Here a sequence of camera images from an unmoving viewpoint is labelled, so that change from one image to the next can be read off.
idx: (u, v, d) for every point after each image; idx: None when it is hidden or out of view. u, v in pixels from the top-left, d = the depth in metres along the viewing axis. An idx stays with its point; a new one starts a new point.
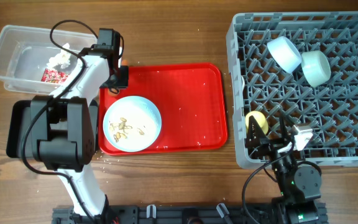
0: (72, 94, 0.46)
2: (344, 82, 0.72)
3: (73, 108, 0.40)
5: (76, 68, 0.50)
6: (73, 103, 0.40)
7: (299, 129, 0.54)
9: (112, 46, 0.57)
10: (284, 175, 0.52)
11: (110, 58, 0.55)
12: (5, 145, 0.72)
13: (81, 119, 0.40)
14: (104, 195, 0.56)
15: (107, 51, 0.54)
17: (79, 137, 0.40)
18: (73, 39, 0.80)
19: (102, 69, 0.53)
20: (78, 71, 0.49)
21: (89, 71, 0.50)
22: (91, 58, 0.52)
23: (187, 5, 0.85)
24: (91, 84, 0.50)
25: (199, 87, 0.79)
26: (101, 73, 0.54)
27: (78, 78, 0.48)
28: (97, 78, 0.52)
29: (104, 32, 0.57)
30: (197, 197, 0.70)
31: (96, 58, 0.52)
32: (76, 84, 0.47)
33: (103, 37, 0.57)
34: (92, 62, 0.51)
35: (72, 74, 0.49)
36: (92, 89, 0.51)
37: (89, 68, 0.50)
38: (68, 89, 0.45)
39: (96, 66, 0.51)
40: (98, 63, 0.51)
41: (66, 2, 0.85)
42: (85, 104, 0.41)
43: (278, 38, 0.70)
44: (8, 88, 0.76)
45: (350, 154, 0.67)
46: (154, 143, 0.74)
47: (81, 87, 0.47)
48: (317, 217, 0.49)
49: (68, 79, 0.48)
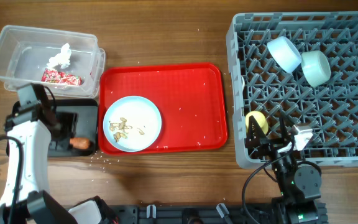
0: (24, 188, 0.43)
2: (344, 82, 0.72)
3: (38, 212, 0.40)
5: (12, 154, 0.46)
6: (32, 202, 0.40)
7: (299, 129, 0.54)
9: (39, 100, 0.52)
10: (284, 174, 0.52)
11: (41, 114, 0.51)
12: (5, 145, 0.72)
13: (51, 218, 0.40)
14: (92, 203, 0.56)
15: (36, 107, 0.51)
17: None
18: (73, 39, 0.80)
19: (42, 129, 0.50)
20: (16, 155, 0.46)
21: (28, 147, 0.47)
22: (23, 127, 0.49)
23: (187, 5, 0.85)
24: (38, 153, 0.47)
25: (199, 87, 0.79)
26: (45, 135, 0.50)
27: (21, 167, 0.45)
28: (40, 137, 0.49)
29: (24, 89, 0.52)
30: (197, 197, 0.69)
31: (29, 125, 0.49)
32: (23, 175, 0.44)
33: (25, 94, 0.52)
34: (28, 132, 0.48)
35: (12, 160, 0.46)
36: (40, 154, 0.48)
37: (26, 142, 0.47)
38: (17, 187, 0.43)
39: (32, 135, 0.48)
40: (33, 132, 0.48)
41: (66, 2, 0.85)
42: (45, 194, 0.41)
43: (278, 38, 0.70)
44: (8, 88, 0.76)
45: (350, 154, 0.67)
46: (154, 143, 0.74)
47: (30, 173, 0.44)
48: (317, 217, 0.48)
49: (12, 173, 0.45)
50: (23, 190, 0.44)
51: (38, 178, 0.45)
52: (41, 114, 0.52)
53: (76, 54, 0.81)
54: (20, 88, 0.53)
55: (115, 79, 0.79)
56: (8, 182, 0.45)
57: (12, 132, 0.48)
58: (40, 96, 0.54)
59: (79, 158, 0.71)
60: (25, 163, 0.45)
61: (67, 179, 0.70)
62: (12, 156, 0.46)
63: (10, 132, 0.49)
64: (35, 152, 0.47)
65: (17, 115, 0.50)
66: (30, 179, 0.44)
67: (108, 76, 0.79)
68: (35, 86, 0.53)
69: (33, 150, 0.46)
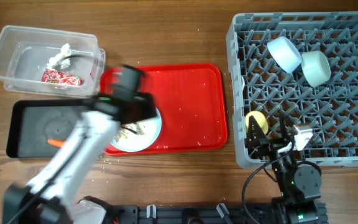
0: (55, 186, 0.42)
2: (344, 82, 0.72)
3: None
5: (73, 139, 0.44)
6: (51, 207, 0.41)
7: (299, 129, 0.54)
9: (131, 91, 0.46)
10: (284, 174, 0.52)
11: (124, 113, 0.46)
12: (5, 145, 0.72)
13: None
14: (102, 210, 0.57)
15: (125, 105, 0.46)
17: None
18: (73, 39, 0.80)
19: (112, 132, 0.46)
20: (76, 147, 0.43)
21: (87, 145, 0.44)
22: (99, 120, 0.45)
23: (187, 5, 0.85)
24: (87, 162, 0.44)
25: (199, 87, 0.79)
26: (109, 138, 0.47)
27: (68, 162, 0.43)
28: (100, 144, 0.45)
29: (125, 71, 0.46)
30: (197, 197, 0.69)
31: (104, 122, 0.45)
32: (64, 172, 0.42)
33: (126, 81, 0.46)
34: (98, 129, 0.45)
35: (68, 146, 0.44)
36: (91, 160, 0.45)
37: (89, 139, 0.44)
38: (51, 182, 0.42)
39: (99, 136, 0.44)
40: (103, 130, 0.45)
41: (66, 2, 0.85)
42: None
43: (278, 38, 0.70)
44: (8, 88, 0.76)
45: (350, 154, 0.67)
46: (154, 143, 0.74)
47: (69, 176, 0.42)
48: (317, 217, 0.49)
49: (58, 160, 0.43)
50: (54, 186, 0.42)
51: (73, 182, 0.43)
52: (128, 112, 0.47)
53: (76, 54, 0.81)
54: (127, 66, 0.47)
55: None
56: (51, 167, 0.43)
57: (89, 116, 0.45)
58: (137, 86, 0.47)
59: None
60: (71, 164, 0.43)
61: None
62: (71, 142, 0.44)
63: (89, 114, 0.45)
64: (88, 157, 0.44)
65: (102, 100, 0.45)
66: (64, 182, 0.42)
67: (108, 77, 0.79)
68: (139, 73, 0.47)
69: (87, 154, 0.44)
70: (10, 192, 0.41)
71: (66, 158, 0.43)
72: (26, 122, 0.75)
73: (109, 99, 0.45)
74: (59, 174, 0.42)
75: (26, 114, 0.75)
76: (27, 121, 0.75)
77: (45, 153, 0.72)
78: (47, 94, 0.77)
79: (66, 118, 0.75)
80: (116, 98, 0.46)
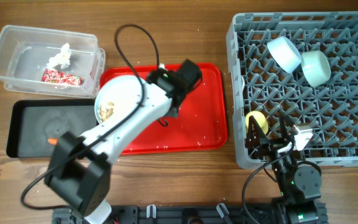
0: (105, 143, 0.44)
2: (344, 82, 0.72)
3: (92, 173, 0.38)
5: (130, 107, 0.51)
6: (97, 168, 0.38)
7: (299, 129, 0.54)
9: (191, 81, 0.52)
10: (284, 174, 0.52)
11: (178, 94, 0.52)
12: (4, 145, 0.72)
13: (92, 187, 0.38)
14: (109, 210, 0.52)
15: (179, 86, 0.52)
17: (86, 196, 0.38)
18: (72, 39, 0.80)
19: (158, 110, 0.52)
20: (130, 111, 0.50)
21: (141, 113, 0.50)
22: (156, 94, 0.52)
23: (186, 5, 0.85)
24: (137, 129, 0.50)
25: (199, 87, 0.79)
26: (156, 114, 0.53)
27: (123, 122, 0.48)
28: (151, 117, 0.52)
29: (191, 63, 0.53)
30: (197, 197, 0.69)
31: (161, 97, 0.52)
32: (115, 132, 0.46)
33: (186, 70, 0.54)
34: (153, 102, 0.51)
35: (123, 114, 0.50)
36: (137, 130, 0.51)
37: (143, 108, 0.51)
38: (103, 137, 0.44)
39: (154, 107, 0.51)
40: (156, 104, 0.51)
41: (66, 2, 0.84)
42: (109, 169, 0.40)
43: (278, 38, 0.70)
44: (8, 88, 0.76)
45: (350, 154, 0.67)
46: (154, 143, 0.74)
47: (119, 137, 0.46)
48: (317, 217, 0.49)
49: (113, 121, 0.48)
50: (104, 144, 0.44)
51: (122, 143, 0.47)
52: (180, 94, 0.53)
53: (76, 54, 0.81)
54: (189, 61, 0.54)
55: None
56: (104, 125, 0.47)
57: (149, 87, 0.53)
58: (196, 79, 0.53)
59: None
60: (124, 125, 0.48)
61: None
62: (127, 109, 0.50)
63: (148, 86, 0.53)
64: (140, 124, 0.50)
65: (165, 77, 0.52)
66: (114, 140, 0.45)
67: (108, 77, 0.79)
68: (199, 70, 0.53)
69: (138, 123, 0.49)
70: (64, 142, 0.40)
71: (122, 119, 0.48)
72: (26, 122, 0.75)
73: (168, 78, 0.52)
74: (112, 133, 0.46)
75: (26, 114, 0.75)
76: (27, 121, 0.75)
77: (45, 152, 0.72)
78: (47, 94, 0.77)
79: (66, 118, 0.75)
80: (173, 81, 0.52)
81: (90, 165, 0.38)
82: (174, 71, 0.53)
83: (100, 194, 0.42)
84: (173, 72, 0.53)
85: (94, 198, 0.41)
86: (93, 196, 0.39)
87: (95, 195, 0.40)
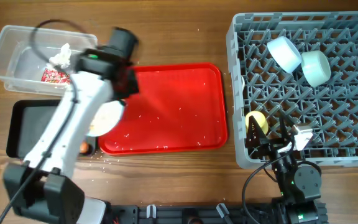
0: (53, 158, 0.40)
2: (344, 82, 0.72)
3: (51, 192, 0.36)
5: (64, 105, 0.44)
6: (52, 185, 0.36)
7: (299, 129, 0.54)
9: (123, 51, 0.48)
10: (284, 175, 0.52)
11: (116, 69, 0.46)
12: (4, 145, 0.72)
13: (61, 205, 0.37)
14: (102, 205, 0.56)
15: (114, 58, 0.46)
17: (59, 211, 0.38)
18: (73, 39, 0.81)
19: (99, 96, 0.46)
20: (64, 112, 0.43)
21: (80, 108, 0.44)
22: (87, 83, 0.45)
23: (186, 5, 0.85)
24: (81, 130, 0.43)
25: (199, 87, 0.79)
26: (100, 101, 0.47)
27: (64, 127, 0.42)
28: (93, 107, 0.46)
29: (119, 33, 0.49)
30: (197, 197, 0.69)
31: (94, 83, 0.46)
32: (58, 141, 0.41)
33: (117, 40, 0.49)
34: (89, 91, 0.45)
35: (59, 116, 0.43)
36: (86, 124, 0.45)
37: (81, 102, 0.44)
38: (47, 154, 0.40)
39: (91, 98, 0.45)
40: (94, 93, 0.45)
41: (66, 2, 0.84)
42: (67, 181, 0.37)
43: (278, 38, 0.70)
44: (8, 88, 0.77)
45: (350, 154, 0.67)
46: (154, 143, 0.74)
47: (65, 144, 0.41)
48: (317, 217, 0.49)
49: (51, 130, 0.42)
50: (50, 160, 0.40)
51: (70, 150, 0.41)
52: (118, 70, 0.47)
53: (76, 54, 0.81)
54: (119, 30, 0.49)
55: None
56: (44, 139, 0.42)
57: (74, 80, 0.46)
58: (128, 49, 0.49)
59: (79, 158, 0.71)
60: (68, 127, 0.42)
61: None
62: (63, 108, 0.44)
63: (74, 78, 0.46)
64: (84, 118, 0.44)
65: (91, 57, 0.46)
66: (59, 150, 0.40)
67: None
68: (131, 40, 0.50)
69: (82, 119, 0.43)
70: (10, 173, 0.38)
71: (60, 124, 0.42)
72: (26, 122, 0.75)
73: (100, 55, 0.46)
74: (54, 144, 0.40)
75: (26, 114, 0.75)
76: (27, 121, 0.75)
77: None
78: (47, 94, 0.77)
79: None
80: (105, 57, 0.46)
81: (45, 188, 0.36)
82: (104, 47, 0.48)
83: (78, 197, 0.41)
84: (105, 48, 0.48)
85: (72, 207, 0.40)
86: (66, 207, 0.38)
87: (71, 208, 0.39)
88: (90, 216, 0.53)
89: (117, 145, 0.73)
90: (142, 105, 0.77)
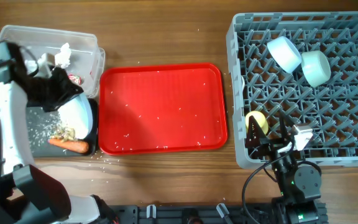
0: (9, 162, 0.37)
2: (344, 82, 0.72)
3: (23, 185, 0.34)
5: None
6: (20, 177, 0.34)
7: (299, 129, 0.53)
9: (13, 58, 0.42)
10: (284, 174, 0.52)
11: (17, 73, 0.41)
12: None
13: (41, 191, 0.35)
14: (92, 198, 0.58)
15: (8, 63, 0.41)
17: (45, 201, 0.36)
18: (73, 38, 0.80)
19: (18, 93, 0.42)
20: None
21: (4, 115, 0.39)
22: None
23: (186, 5, 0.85)
24: (18, 127, 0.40)
25: (199, 87, 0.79)
26: (23, 99, 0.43)
27: (1, 134, 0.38)
28: (19, 107, 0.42)
29: None
30: (197, 197, 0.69)
31: (3, 89, 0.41)
32: (4, 144, 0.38)
33: None
34: (3, 97, 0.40)
35: None
36: (22, 121, 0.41)
37: (2, 109, 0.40)
38: (0, 160, 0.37)
39: (9, 102, 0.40)
40: (9, 96, 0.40)
41: (66, 2, 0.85)
42: (32, 167, 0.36)
43: (278, 38, 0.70)
44: None
45: (350, 154, 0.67)
46: (154, 143, 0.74)
47: (12, 145, 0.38)
48: (317, 218, 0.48)
49: None
50: (7, 163, 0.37)
51: (22, 147, 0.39)
52: (18, 72, 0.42)
53: (76, 54, 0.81)
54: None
55: (115, 79, 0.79)
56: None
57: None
58: (16, 55, 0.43)
59: (79, 158, 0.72)
60: (4, 132, 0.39)
61: (67, 179, 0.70)
62: None
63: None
64: (15, 119, 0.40)
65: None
66: (10, 151, 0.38)
67: (108, 76, 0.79)
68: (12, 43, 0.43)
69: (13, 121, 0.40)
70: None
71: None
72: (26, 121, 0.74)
73: None
74: (0, 150, 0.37)
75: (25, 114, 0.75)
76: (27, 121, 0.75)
77: (45, 152, 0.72)
78: None
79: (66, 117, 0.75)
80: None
81: (16, 183, 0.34)
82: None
83: (58, 186, 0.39)
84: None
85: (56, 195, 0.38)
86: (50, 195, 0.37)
87: (55, 195, 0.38)
88: (87, 211, 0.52)
89: (117, 145, 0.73)
90: (140, 105, 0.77)
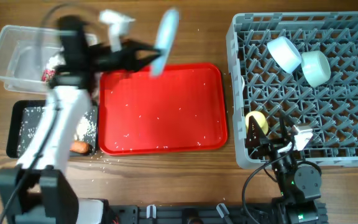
0: (44, 158, 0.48)
2: (344, 82, 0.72)
3: (46, 188, 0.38)
5: (50, 113, 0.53)
6: (46, 179, 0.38)
7: (299, 129, 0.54)
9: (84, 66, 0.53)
10: (284, 174, 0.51)
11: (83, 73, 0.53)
12: (4, 145, 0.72)
13: (56, 202, 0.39)
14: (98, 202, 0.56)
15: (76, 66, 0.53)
17: (55, 210, 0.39)
18: None
19: (77, 107, 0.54)
20: (52, 118, 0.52)
21: (61, 116, 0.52)
22: (65, 93, 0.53)
23: (186, 5, 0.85)
24: (69, 127, 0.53)
25: (199, 87, 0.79)
26: (81, 106, 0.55)
27: (53, 129, 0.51)
28: (73, 114, 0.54)
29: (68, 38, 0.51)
30: (197, 197, 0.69)
31: (73, 92, 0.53)
32: (49, 143, 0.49)
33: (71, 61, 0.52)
34: (68, 99, 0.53)
35: (45, 124, 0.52)
36: (70, 126, 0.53)
37: (59, 109, 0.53)
38: (39, 154, 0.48)
39: (64, 108, 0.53)
40: (68, 108, 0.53)
41: (66, 2, 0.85)
42: (60, 175, 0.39)
43: (278, 38, 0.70)
44: (8, 88, 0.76)
45: (350, 154, 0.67)
46: (154, 143, 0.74)
47: (55, 145, 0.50)
48: (317, 217, 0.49)
49: (41, 134, 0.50)
50: (43, 160, 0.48)
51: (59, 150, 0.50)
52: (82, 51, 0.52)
53: None
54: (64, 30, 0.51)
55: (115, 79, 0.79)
56: (53, 144, 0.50)
57: (57, 89, 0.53)
58: (79, 45, 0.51)
59: (79, 158, 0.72)
60: (55, 132, 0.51)
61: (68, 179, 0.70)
62: (48, 116, 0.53)
63: (56, 89, 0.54)
64: (63, 127, 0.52)
65: (61, 74, 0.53)
66: (51, 151, 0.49)
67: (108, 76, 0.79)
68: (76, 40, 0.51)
69: (64, 123, 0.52)
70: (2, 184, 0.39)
71: (49, 127, 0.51)
72: (27, 122, 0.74)
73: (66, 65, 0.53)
74: (46, 145, 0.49)
75: (25, 115, 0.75)
76: (26, 122, 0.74)
77: None
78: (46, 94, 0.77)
79: None
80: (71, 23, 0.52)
81: (40, 184, 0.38)
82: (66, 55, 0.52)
83: (71, 199, 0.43)
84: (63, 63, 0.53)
85: (68, 209, 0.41)
86: (63, 207, 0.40)
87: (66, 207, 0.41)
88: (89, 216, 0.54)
89: (117, 145, 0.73)
90: (141, 105, 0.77)
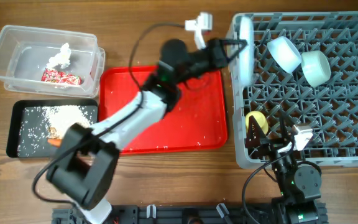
0: (112, 134, 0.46)
2: (344, 82, 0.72)
3: (102, 158, 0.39)
5: (128, 107, 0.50)
6: (106, 152, 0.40)
7: (299, 129, 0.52)
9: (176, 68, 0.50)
10: (284, 174, 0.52)
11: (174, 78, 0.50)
12: (4, 145, 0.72)
13: (101, 175, 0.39)
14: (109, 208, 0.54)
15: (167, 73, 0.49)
17: (93, 184, 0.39)
18: (72, 39, 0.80)
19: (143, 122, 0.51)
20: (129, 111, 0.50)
21: (140, 114, 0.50)
22: (153, 98, 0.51)
23: (186, 5, 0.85)
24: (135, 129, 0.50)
25: (199, 87, 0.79)
26: (151, 117, 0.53)
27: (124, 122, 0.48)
28: (143, 123, 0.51)
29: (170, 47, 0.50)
30: (197, 197, 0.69)
31: (156, 101, 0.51)
32: (120, 127, 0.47)
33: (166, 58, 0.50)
34: (150, 105, 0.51)
35: (121, 113, 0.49)
36: (135, 130, 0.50)
37: (142, 109, 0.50)
38: (110, 129, 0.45)
39: (150, 110, 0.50)
40: (142, 111, 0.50)
41: (66, 2, 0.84)
42: (115, 158, 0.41)
43: (279, 38, 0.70)
44: (8, 88, 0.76)
45: (350, 154, 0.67)
46: (154, 143, 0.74)
47: (124, 130, 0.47)
48: (317, 217, 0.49)
49: (119, 116, 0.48)
50: (111, 134, 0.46)
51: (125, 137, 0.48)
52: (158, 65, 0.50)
53: (75, 54, 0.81)
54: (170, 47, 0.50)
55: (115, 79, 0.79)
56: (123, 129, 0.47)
57: (146, 93, 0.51)
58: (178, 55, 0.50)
59: None
60: (127, 124, 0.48)
61: None
62: (127, 108, 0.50)
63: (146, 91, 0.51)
64: (133, 126, 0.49)
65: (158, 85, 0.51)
66: (120, 132, 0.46)
67: (108, 77, 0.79)
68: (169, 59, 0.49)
69: (137, 122, 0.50)
70: (74, 131, 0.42)
71: (125, 116, 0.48)
72: (27, 122, 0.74)
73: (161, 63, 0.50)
74: (118, 126, 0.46)
75: (25, 115, 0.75)
76: (26, 122, 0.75)
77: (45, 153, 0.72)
78: (46, 94, 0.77)
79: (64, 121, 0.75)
80: (174, 45, 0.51)
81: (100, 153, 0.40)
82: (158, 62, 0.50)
83: (105, 186, 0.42)
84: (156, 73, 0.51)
85: (99, 191, 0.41)
86: (99, 186, 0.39)
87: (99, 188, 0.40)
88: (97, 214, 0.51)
89: None
90: None
